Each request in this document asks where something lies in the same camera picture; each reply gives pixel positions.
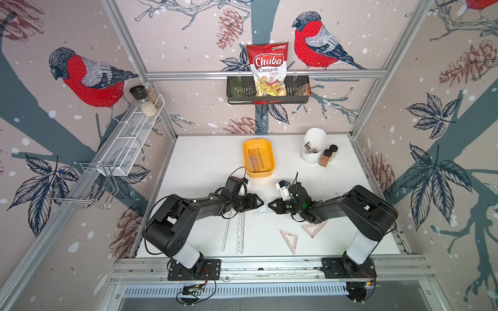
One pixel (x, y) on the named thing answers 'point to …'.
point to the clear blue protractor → (250, 151)
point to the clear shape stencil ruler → (240, 233)
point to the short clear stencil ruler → (259, 161)
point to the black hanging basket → (242, 89)
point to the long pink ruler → (254, 162)
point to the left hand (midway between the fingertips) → (261, 201)
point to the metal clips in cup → (308, 149)
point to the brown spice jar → (324, 159)
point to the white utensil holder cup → (314, 142)
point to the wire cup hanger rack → (92, 184)
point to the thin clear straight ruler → (227, 230)
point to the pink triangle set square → (293, 247)
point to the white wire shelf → (120, 159)
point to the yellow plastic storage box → (265, 149)
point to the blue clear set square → (263, 210)
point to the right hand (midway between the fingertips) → (269, 205)
